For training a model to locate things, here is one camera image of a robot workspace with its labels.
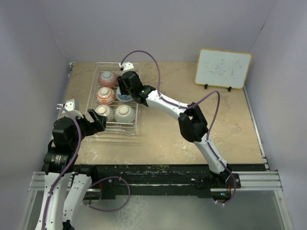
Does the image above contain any white wire dish rack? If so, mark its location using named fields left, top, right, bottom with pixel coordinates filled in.
left=86, top=62, right=141, bottom=138

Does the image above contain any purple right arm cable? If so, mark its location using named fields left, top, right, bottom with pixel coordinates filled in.
left=121, top=50, right=237, bottom=206

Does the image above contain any orange floral bowl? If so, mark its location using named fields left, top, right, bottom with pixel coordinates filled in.
left=96, top=87, right=115, bottom=105

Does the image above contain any green patterned bowl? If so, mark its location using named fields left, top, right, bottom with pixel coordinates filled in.
left=115, top=104, right=135, bottom=123

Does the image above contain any aluminium frame rail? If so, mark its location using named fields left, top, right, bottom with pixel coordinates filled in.
left=17, top=171, right=293, bottom=230

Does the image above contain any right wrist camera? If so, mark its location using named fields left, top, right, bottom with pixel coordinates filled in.
left=119, top=62, right=134, bottom=72

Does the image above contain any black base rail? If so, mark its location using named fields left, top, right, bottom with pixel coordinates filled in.
left=73, top=164, right=241, bottom=200

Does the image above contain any purple patterned bowl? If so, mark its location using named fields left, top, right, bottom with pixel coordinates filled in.
left=95, top=105, right=114, bottom=122

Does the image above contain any blue floral bowl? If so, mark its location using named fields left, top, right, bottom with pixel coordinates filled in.
left=116, top=87, right=133, bottom=103

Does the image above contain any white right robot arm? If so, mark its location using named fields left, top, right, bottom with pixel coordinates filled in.
left=118, top=71, right=236, bottom=187

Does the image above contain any pink patterned bowl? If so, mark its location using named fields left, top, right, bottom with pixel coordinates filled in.
left=98, top=71, right=118, bottom=88

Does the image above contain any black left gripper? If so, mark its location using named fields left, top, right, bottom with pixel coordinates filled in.
left=70, top=108, right=106, bottom=148

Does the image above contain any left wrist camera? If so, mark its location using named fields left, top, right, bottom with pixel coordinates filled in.
left=57, top=99, right=79, bottom=113

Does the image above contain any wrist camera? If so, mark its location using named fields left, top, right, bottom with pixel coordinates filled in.
left=119, top=62, right=134, bottom=72
left=57, top=99, right=79, bottom=113

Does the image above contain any yellow framed whiteboard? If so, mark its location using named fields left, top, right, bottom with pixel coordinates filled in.
left=195, top=48, right=252, bottom=89

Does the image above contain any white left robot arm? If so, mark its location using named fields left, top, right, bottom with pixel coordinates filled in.
left=35, top=109, right=107, bottom=230

